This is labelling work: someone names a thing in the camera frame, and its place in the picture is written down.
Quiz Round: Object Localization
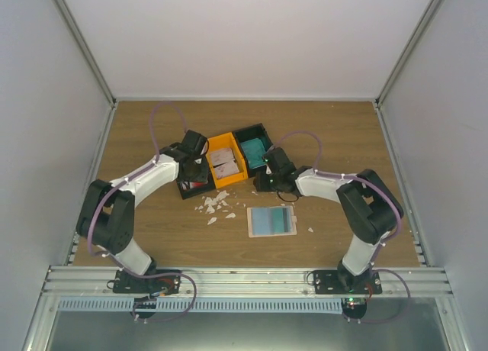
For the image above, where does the grey slotted cable duct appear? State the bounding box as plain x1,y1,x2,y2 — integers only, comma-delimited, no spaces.
58,297,342,314

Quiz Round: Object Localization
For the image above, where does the beige card holder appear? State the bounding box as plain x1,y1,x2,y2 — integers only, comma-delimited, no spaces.
247,204,297,238

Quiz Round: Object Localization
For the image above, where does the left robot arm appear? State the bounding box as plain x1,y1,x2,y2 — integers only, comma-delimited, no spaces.
75,130,210,293

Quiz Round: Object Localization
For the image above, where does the black bin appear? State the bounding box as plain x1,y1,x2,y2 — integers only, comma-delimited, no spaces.
176,179,215,200
232,123,273,178

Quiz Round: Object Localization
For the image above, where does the black bin left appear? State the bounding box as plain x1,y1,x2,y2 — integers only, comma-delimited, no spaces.
176,179,215,200

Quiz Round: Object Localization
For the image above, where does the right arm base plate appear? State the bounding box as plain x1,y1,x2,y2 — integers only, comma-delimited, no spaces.
305,269,383,295

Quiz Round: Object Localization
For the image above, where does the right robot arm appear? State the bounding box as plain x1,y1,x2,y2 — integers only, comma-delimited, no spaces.
254,147,403,294

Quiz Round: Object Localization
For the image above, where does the white pink card stack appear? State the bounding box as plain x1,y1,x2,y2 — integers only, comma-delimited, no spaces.
210,147,240,179

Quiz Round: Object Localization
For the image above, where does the aluminium rail frame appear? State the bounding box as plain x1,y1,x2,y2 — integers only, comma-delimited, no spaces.
22,98,468,351

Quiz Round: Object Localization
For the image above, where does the red white card stack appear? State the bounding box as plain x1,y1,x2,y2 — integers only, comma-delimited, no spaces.
181,181,207,190

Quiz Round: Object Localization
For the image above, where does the orange bin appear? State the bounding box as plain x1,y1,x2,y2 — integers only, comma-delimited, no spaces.
206,132,249,189

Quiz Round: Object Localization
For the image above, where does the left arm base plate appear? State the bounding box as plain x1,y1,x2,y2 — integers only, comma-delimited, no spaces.
106,269,181,296

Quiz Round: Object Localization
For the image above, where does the black bin right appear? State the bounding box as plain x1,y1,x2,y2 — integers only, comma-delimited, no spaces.
232,123,273,178

